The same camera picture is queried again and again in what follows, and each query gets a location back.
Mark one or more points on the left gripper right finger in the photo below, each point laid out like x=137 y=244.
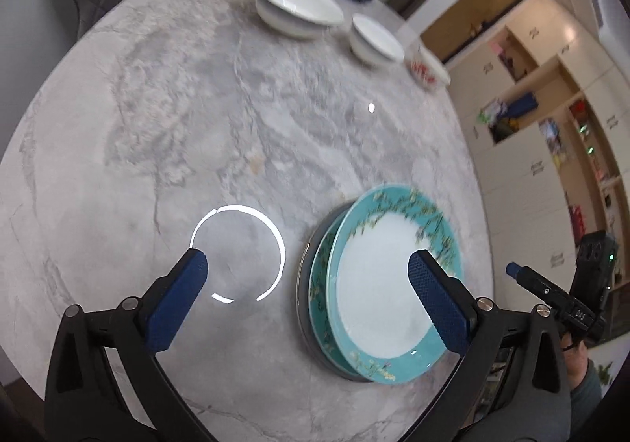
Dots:
x=533 y=395

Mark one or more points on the right forearm grey sleeve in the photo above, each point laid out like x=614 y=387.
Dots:
x=585 y=395

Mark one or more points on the large teal floral plate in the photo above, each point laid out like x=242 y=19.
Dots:
x=377 y=321

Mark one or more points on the large white bowl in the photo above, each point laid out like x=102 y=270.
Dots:
x=301 y=19

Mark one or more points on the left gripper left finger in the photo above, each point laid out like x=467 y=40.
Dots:
x=83 y=401

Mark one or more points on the grey rimmed white plate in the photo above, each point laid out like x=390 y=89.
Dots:
x=302 y=296

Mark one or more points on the medium white bowl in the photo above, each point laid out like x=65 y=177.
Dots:
x=373 y=44

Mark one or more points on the small red floral bowl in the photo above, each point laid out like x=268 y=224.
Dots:
x=427 y=69

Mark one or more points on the person's right hand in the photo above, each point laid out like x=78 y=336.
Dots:
x=576 y=360

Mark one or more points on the small teal floral plate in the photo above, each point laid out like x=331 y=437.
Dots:
x=317 y=302

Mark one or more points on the black right tracking camera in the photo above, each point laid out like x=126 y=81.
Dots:
x=596 y=258

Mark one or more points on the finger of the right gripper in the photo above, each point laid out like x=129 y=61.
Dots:
x=538 y=285

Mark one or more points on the white wall cabinets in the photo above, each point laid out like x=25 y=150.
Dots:
x=545 y=112

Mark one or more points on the brown entrance door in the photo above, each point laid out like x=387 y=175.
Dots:
x=462 y=23

